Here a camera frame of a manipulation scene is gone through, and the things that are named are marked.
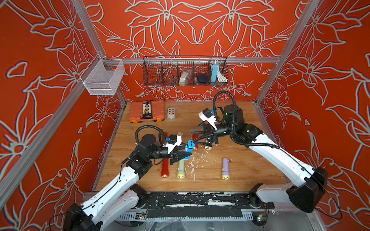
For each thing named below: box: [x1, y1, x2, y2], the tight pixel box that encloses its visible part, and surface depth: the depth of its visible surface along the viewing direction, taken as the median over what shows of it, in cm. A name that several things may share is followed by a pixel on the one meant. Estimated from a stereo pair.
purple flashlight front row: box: [221, 157, 230, 180], surface depth 83 cm
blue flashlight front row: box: [183, 140, 196, 161], surface depth 60 cm
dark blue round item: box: [197, 74, 209, 84], surface depth 97 cm
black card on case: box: [141, 101, 153, 120], surface depth 109 cm
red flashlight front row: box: [160, 157, 170, 179], surface depth 82 cm
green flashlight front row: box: [176, 158, 185, 180], surface depth 83 cm
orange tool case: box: [128, 100, 166, 124], surface depth 109 cm
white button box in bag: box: [167, 107, 176, 120], surface depth 110 cm
